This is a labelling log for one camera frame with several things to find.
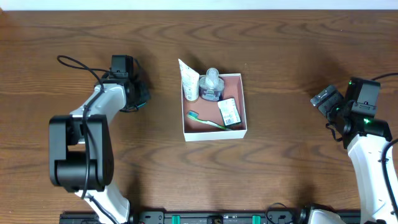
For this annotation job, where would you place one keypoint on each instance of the white box pink interior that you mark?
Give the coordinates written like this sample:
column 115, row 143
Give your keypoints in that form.
column 208, row 110

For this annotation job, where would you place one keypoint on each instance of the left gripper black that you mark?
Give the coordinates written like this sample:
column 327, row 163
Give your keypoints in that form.
column 141, row 95

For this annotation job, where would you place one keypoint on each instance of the green soap box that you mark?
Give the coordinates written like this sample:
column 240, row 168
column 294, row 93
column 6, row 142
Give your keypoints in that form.
column 229, row 112

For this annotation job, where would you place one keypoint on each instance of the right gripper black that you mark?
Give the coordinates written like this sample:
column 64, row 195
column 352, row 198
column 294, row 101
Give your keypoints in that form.
column 325, row 100

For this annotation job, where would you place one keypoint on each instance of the clear pump soap bottle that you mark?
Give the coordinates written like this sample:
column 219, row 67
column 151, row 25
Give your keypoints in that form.
column 211, row 86

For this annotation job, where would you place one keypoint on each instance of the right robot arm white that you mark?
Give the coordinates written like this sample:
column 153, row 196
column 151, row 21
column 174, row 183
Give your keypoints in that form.
column 368, row 142

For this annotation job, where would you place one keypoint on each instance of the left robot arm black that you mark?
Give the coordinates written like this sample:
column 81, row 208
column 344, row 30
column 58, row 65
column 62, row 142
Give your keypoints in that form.
column 80, row 150

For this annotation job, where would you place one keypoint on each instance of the white conditioner tube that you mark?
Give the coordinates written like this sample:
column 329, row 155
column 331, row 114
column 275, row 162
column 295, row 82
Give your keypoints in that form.
column 190, row 81

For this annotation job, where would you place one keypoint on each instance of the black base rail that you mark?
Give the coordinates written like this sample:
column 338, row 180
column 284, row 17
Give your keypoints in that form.
column 275, row 214

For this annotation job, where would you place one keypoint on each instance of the green white toothbrush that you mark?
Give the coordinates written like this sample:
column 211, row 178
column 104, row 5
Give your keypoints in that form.
column 194, row 116

